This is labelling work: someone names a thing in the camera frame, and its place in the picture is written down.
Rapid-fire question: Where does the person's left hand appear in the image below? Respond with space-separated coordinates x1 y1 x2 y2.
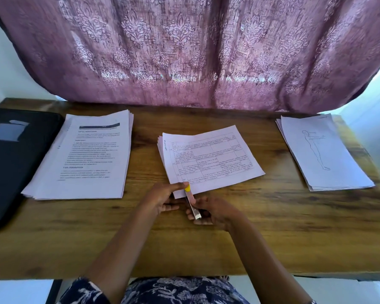
139 182 190 216

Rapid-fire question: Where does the person's right hand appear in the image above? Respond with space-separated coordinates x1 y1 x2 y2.
185 194 244 232

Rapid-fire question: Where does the silver yellow black stapler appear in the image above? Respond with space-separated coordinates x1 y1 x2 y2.
183 182 204 220

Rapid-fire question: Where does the stack of table-printed sheets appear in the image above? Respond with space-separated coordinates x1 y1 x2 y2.
157 125 266 200

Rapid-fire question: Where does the stack with dark header bar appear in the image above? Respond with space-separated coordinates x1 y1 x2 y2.
32 109 134 201

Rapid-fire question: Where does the body figure paper stack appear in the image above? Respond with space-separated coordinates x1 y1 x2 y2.
275 114 376 193

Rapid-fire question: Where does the black folder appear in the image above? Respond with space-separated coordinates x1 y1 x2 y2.
0 107 65 232

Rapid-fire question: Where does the person's left forearm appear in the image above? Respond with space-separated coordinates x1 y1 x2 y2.
82 209 160 298

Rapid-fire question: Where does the person's right forearm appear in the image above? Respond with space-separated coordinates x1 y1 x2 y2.
230 218 314 304

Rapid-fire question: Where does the black table leg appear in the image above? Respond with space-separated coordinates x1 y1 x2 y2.
46 279 63 304

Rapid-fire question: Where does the pink patterned curtain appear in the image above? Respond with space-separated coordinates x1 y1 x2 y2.
0 0 380 114

